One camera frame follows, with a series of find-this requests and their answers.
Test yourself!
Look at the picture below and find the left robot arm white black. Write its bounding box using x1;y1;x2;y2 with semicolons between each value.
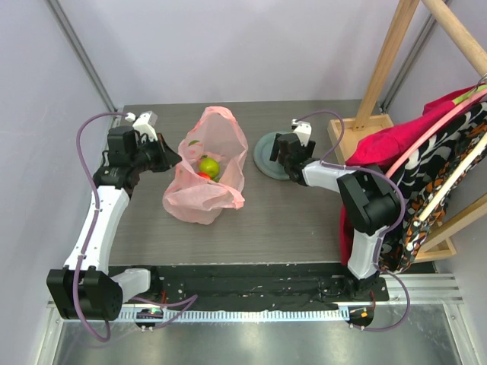
46;124;181;321

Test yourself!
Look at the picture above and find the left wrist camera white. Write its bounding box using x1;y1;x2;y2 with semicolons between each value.
124;111;158;141

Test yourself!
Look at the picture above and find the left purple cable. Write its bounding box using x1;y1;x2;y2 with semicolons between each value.
75;110;199;343

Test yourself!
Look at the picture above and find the cream hanger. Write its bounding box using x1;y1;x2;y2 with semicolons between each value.
419;135;487;221

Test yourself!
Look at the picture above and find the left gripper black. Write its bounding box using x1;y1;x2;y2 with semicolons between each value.
130;133;181;173

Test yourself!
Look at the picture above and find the wooden upright post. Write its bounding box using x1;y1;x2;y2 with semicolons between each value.
352;0;419;131

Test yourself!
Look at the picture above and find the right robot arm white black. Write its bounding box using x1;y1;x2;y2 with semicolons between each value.
269;133;405;300

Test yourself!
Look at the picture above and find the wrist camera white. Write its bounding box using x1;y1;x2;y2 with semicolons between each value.
124;111;158;141
291;119;312;147

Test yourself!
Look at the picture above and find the aluminium frame rail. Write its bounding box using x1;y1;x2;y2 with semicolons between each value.
45;0;116;111

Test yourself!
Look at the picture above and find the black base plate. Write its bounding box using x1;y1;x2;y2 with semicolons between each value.
106;261;391;313

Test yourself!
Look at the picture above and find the white slotted cable duct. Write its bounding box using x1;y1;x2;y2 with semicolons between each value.
116;307;349;323

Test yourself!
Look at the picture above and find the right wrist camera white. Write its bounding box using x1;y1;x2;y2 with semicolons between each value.
291;119;312;147

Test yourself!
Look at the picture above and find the grey plate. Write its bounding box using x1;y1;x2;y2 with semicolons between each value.
253;132;290;180

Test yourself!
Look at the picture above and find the wooden round pole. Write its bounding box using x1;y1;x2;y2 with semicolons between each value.
422;0;487;77

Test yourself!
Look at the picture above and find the pink plastic bag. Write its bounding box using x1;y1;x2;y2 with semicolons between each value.
163;106;248;225

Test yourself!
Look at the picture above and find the patterned black orange cloth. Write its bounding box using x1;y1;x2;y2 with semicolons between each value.
378;101;486;273

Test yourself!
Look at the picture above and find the magenta cloth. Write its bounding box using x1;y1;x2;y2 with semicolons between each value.
339;86;481;267

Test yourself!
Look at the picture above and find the green pear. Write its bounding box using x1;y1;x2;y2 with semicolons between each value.
199;157;220;179

